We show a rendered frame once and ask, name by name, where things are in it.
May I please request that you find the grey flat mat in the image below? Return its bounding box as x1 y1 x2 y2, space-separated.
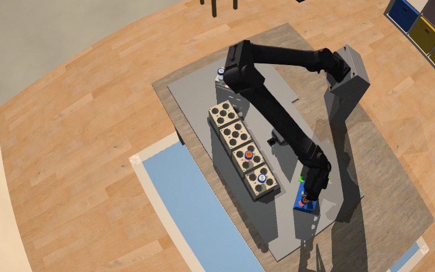
167 56 364 261

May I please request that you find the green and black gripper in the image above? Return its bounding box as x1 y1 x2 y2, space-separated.
299 165 330 189

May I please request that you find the blue tube rack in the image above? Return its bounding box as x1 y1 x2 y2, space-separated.
293 181 316 213

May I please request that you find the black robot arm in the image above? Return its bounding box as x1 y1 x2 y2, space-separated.
223 40 351 202

